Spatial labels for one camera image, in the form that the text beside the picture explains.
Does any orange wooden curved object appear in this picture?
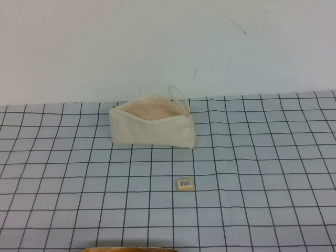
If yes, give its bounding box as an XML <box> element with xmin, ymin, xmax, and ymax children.
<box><xmin>83</xmin><ymin>246</ymin><xmax>180</xmax><ymax>252</ymax></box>

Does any cream fabric pencil case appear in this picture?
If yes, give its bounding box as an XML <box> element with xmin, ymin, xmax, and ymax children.
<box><xmin>109</xmin><ymin>84</ymin><xmax>196</xmax><ymax>149</ymax></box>

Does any grey checked tablecloth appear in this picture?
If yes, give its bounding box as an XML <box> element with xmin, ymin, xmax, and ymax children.
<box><xmin>0</xmin><ymin>90</ymin><xmax>336</xmax><ymax>252</ymax></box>

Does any small cream eraser with barcode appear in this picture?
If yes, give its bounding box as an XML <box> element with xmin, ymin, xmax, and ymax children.
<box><xmin>177</xmin><ymin>178</ymin><xmax>195</xmax><ymax>192</ymax></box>

